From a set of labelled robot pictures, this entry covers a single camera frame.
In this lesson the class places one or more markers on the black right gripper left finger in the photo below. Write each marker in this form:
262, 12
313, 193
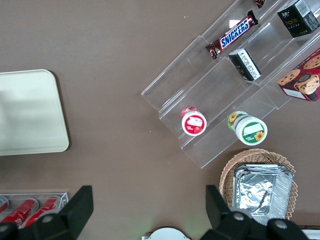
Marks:
75, 210

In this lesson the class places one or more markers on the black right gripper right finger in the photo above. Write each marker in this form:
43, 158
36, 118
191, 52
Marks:
225, 225

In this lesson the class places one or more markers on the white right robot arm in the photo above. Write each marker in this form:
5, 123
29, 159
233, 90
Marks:
166, 235

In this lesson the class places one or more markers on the aluminium foil tray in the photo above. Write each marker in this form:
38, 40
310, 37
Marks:
260, 192

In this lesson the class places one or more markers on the light wicker basket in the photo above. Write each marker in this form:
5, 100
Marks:
226, 175

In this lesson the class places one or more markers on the white snack tray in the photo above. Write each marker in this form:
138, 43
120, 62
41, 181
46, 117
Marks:
312, 235

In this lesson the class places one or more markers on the beige plastic tray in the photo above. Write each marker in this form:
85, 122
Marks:
30, 112

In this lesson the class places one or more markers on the clear acrylic bottle rack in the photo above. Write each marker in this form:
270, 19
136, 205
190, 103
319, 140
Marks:
62, 196

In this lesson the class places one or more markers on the green lid yogurt cup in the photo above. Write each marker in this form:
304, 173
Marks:
251, 131

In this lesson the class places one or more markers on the red lid yogurt cup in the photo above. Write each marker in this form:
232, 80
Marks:
193, 123

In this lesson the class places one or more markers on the clear acrylic stepped stand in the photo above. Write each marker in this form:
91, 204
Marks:
200, 82

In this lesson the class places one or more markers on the small black carton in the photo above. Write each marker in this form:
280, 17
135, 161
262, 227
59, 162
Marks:
245, 65
297, 18

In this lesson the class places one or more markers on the red chocolate cookie box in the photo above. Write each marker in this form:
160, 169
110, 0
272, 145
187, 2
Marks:
303, 80

